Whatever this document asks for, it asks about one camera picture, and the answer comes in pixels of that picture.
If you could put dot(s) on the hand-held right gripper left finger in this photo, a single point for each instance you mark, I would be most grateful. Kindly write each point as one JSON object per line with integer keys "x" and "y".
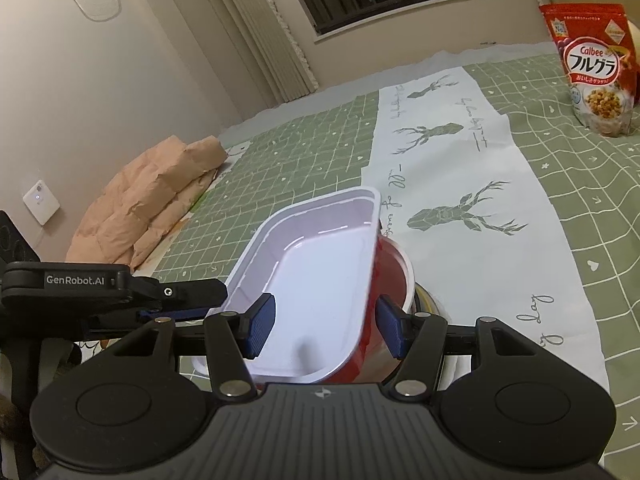
{"x": 262, "y": 325}

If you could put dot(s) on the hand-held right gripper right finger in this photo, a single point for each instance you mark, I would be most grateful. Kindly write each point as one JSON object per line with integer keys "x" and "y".
{"x": 389, "y": 327}

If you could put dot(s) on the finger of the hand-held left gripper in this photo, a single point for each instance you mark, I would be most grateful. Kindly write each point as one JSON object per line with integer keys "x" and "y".
{"x": 190, "y": 295}
{"x": 115, "y": 325}

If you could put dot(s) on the red rectangular tray white inside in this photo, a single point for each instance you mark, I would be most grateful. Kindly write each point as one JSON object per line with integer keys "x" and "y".
{"x": 320, "y": 280}

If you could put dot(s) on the peach quilt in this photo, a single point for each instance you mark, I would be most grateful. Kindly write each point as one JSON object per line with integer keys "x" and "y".
{"x": 145, "y": 195}

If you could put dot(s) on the white deer print cloth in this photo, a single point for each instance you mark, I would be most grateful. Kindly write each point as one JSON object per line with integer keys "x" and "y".
{"x": 450, "y": 170}

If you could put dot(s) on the red cereal bag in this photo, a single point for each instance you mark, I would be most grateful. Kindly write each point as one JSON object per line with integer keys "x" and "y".
{"x": 595, "y": 65}

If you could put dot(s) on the white wall device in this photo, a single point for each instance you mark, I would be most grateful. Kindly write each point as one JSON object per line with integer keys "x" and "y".
{"x": 41, "y": 202}

